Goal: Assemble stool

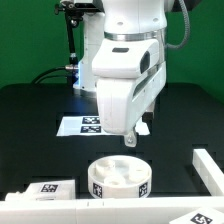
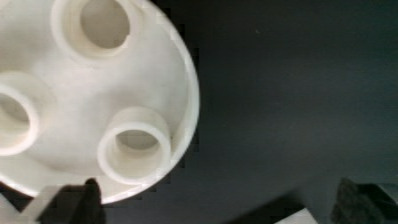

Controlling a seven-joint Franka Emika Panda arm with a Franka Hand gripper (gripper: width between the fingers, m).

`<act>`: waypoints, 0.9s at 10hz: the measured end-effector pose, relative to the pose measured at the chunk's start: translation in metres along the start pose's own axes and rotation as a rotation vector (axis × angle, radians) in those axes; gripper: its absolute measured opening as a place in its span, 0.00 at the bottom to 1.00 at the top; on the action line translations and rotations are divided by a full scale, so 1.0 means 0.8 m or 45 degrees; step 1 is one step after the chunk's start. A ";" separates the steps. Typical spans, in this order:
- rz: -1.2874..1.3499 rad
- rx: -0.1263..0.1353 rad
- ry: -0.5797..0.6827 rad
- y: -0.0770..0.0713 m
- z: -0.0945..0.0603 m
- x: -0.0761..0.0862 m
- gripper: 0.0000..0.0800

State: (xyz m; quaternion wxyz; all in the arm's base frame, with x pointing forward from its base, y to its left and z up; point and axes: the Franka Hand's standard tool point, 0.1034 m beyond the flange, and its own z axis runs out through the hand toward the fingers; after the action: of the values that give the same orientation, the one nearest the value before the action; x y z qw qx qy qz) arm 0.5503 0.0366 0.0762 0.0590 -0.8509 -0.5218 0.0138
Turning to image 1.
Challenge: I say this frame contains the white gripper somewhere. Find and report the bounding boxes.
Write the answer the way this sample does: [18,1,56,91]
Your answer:
[92,39,166,147]

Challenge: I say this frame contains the white round stool seat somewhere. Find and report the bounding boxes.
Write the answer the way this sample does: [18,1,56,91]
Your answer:
[88,155,152,199]

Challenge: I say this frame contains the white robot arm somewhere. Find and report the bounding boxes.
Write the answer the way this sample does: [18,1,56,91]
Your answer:
[74,0,190,147]

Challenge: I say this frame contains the white fiducial marker sheet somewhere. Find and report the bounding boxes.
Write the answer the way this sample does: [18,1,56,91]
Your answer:
[56,115,151,137]

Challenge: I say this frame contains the white L-shaped fence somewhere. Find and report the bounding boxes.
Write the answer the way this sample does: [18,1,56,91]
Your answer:
[0,149,224,224]

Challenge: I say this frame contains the white tagged part corner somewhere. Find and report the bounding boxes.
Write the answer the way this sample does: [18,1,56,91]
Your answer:
[169,208,224,224]

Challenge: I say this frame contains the black cables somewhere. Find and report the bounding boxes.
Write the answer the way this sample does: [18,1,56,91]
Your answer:
[31,67,76,84]

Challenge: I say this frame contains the grey corrugated arm cable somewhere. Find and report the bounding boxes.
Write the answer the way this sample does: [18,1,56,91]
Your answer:
[165,0,191,51]

